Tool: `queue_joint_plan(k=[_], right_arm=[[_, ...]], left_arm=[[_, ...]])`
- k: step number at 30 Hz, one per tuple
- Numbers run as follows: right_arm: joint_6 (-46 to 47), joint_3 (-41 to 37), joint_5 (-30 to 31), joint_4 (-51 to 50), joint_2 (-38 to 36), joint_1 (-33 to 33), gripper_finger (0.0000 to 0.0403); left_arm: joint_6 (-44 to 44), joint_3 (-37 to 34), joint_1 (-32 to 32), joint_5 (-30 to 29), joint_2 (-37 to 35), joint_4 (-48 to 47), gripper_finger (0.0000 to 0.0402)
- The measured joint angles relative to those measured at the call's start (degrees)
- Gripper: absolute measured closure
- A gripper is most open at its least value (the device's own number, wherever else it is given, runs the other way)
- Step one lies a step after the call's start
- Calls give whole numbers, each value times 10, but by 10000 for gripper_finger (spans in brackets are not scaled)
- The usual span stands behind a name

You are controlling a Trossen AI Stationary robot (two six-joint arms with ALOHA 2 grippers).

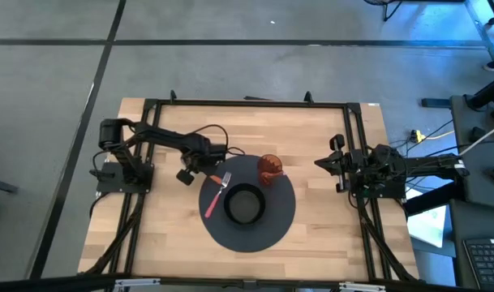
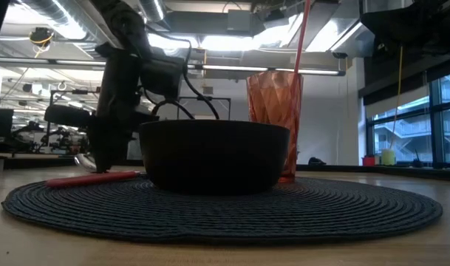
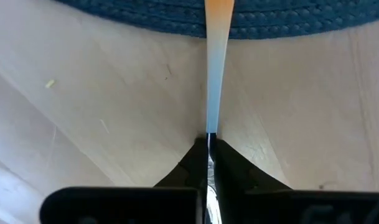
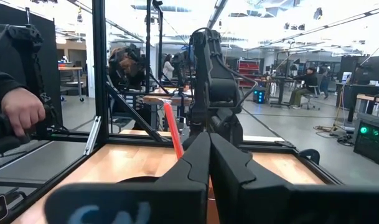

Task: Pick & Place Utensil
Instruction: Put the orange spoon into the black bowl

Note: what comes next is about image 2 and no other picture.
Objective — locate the silver ceiling duct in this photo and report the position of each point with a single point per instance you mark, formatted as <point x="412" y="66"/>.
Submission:
<point x="62" y="18"/>

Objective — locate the pink drinking straw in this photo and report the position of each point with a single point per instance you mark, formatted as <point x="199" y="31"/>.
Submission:
<point x="301" y="37"/>

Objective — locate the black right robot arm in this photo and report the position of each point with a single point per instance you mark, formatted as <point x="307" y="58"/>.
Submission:
<point x="413" y="18"/>

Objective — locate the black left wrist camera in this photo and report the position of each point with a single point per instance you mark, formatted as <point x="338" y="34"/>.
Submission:
<point x="162" y="79"/>

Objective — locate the red container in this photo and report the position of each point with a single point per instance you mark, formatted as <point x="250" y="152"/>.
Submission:
<point x="368" y="161"/>

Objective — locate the yellow-green container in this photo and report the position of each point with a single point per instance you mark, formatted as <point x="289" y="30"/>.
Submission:
<point x="388" y="157"/>

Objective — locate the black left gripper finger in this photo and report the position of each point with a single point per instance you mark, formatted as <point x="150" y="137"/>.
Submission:
<point x="117" y="140"/>
<point x="99" y="147"/>

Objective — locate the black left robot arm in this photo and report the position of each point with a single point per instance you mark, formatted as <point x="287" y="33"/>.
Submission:
<point x="125" y="22"/>

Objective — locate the black bowl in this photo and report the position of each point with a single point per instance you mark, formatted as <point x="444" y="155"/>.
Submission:
<point x="213" y="155"/>

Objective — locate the orange faceted plastic cup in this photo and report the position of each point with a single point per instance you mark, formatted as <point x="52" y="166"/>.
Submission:
<point x="272" y="99"/>

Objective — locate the round dark woven placemat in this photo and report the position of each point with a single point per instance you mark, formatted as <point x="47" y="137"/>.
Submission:
<point x="224" y="218"/>

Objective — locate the long ceiling light strip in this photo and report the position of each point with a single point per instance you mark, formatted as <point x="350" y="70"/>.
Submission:
<point x="247" y="68"/>

